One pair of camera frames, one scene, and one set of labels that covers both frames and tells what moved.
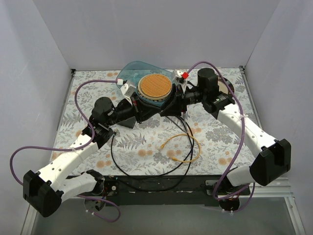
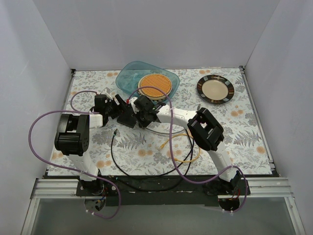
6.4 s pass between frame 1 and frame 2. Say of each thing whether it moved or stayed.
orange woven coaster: stayed
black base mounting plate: stayed
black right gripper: moved
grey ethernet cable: moved
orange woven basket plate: stayed
